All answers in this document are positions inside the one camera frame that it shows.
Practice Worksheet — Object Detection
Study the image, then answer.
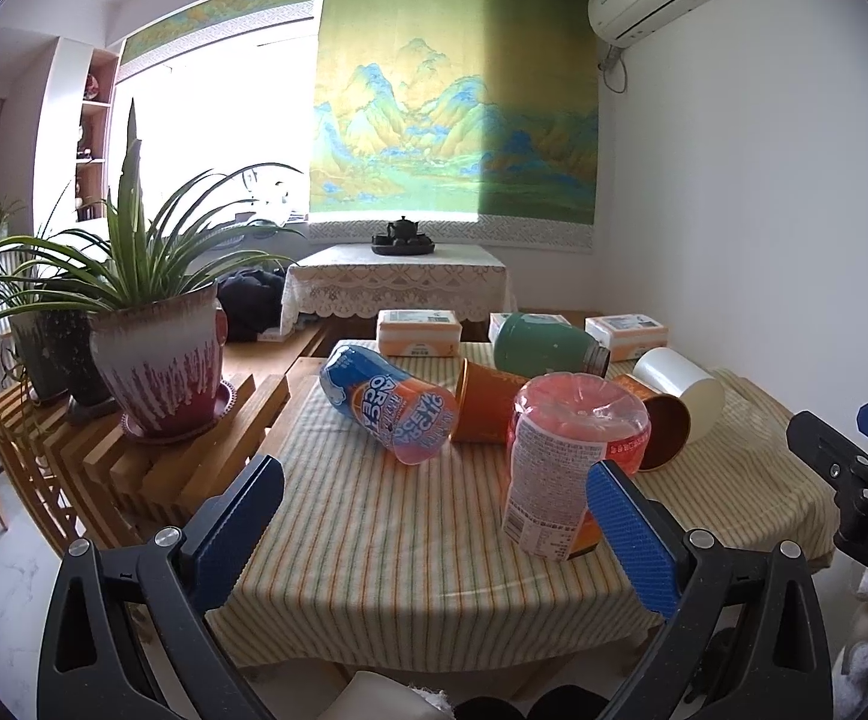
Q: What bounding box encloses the wooden slatted bench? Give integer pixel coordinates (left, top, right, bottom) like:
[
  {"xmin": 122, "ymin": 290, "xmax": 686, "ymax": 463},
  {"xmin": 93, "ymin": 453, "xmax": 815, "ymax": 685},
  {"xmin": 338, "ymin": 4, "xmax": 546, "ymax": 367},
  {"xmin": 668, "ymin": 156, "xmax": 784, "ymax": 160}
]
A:
[{"xmin": 0, "ymin": 315, "xmax": 346, "ymax": 550}]

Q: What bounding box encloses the dark cloth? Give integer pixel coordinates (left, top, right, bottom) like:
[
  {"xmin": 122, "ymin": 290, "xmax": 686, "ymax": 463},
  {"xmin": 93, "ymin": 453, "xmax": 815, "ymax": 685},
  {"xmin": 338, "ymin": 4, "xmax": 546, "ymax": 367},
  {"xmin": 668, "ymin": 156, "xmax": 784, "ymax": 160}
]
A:
[{"xmin": 216, "ymin": 268, "xmax": 290, "ymax": 344}]

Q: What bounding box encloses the white lace tablecloth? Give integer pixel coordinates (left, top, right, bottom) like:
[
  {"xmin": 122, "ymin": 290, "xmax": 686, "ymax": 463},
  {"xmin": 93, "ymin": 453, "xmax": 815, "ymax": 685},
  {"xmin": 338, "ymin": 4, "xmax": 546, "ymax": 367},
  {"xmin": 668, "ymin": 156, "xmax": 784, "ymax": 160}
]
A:
[{"xmin": 279, "ymin": 244, "xmax": 517, "ymax": 332}]

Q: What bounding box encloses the striped tablecloth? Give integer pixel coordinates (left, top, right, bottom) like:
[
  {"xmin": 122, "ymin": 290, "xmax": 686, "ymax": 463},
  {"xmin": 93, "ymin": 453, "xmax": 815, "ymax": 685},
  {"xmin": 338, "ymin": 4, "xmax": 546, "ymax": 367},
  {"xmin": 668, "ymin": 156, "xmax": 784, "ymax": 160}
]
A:
[{"xmin": 204, "ymin": 337, "xmax": 844, "ymax": 673}]

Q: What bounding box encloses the green landscape wall hanging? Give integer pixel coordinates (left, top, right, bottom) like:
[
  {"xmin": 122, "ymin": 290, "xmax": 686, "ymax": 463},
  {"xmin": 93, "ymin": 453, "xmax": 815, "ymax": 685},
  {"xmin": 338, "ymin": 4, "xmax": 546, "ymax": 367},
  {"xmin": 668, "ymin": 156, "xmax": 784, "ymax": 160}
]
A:
[{"xmin": 117, "ymin": 0, "xmax": 601, "ymax": 252}]

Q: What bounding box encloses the white cup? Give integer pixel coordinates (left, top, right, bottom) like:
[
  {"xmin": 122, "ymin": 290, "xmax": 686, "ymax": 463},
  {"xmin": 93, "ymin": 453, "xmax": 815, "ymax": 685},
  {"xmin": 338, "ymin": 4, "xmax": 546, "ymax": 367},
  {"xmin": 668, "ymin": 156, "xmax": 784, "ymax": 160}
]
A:
[{"xmin": 632, "ymin": 347, "xmax": 726, "ymax": 441}]

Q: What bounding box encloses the wooden wall shelf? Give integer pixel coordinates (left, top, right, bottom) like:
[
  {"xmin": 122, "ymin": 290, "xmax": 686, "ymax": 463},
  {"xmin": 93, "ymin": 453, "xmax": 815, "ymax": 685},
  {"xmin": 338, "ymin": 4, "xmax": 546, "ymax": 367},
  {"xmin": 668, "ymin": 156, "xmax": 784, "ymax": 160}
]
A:
[{"xmin": 71, "ymin": 47, "xmax": 118, "ymax": 224}]

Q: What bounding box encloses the brown and orange cup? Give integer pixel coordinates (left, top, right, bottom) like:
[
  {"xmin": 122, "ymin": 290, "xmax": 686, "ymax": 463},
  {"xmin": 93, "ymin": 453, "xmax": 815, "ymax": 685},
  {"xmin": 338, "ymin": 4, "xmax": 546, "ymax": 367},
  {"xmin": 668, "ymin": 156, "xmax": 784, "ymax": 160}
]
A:
[{"xmin": 609, "ymin": 374, "xmax": 694, "ymax": 473}]

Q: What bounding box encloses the dark tea tray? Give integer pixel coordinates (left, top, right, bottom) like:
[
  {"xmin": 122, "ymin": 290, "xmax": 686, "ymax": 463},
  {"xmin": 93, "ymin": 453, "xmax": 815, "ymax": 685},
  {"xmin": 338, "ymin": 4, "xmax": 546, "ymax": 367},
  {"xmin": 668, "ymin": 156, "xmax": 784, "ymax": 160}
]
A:
[{"xmin": 371, "ymin": 234, "xmax": 436, "ymax": 257}]

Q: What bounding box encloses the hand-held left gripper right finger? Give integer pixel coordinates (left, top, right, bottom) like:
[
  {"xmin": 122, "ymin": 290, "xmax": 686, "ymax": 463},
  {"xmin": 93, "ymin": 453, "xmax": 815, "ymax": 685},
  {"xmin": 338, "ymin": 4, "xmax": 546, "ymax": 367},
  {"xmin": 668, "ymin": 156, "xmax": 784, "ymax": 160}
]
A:
[{"xmin": 585, "ymin": 459, "xmax": 834, "ymax": 720}]

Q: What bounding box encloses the blue orange drink bottle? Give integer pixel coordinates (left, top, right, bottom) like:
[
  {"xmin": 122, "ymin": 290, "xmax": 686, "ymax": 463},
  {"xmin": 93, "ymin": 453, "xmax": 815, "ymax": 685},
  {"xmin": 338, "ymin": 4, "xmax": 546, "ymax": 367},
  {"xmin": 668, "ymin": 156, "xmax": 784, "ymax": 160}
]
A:
[{"xmin": 318, "ymin": 344, "xmax": 459, "ymax": 467}]

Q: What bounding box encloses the plant in pink white pot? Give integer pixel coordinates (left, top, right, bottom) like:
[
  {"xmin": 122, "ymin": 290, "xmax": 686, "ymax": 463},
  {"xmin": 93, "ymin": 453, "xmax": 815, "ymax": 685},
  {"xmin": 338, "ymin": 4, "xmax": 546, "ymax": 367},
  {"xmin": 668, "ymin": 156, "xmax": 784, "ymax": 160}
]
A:
[{"xmin": 0, "ymin": 99, "xmax": 307, "ymax": 445}]

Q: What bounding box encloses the green bottle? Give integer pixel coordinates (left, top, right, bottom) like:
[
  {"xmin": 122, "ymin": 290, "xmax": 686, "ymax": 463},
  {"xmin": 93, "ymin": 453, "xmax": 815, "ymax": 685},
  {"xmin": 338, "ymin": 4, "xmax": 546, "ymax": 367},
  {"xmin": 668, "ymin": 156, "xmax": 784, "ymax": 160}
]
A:
[{"xmin": 492, "ymin": 313, "xmax": 612, "ymax": 378}]

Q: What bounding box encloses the pink-lidded labelled jar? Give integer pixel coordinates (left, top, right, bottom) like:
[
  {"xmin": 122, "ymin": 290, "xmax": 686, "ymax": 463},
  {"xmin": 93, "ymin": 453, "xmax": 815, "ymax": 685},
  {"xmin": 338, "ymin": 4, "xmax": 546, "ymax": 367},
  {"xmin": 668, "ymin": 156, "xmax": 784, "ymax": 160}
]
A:
[{"xmin": 503, "ymin": 373, "xmax": 651, "ymax": 563}]

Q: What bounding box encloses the white and orange box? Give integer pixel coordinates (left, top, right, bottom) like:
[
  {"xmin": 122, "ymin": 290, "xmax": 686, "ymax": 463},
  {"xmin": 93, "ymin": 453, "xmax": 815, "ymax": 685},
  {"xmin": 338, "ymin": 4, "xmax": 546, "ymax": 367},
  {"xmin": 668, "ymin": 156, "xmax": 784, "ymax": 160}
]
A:
[
  {"xmin": 375, "ymin": 309, "xmax": 464, "ymax": 359},
  {"xmin": 585, "ymin": 314, "xmax": 669, "ymax": 363},
  {"xmin": 486, "ymin": 311, "xmax": 574, "ymax": 347}
]

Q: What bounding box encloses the plant in dark speckled pot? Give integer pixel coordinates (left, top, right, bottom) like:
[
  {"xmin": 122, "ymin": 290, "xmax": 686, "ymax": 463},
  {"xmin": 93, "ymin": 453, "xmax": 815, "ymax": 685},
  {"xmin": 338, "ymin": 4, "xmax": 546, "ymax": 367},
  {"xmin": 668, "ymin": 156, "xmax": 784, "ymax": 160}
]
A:
[{"xmin": 0, "ymin": 236, "xmax": 116, "ymax": 407}]

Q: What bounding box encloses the orange paper cup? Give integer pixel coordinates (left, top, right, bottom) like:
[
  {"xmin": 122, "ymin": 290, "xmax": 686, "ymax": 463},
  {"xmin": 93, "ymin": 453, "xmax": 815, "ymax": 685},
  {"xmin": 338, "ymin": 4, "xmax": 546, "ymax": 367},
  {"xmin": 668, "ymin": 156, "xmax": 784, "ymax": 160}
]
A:
[{"xmin": 449, "ymin": 358, "xmax": 533, "ymax": 444}]

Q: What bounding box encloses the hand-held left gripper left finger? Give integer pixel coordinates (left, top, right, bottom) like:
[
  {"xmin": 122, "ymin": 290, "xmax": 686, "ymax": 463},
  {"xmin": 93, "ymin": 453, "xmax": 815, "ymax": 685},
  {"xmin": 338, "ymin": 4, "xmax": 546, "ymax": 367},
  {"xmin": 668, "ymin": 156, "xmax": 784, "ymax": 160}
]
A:
[{"xmin": 38, "ymin": 456, "xmax": 286, "ymax": 720}]

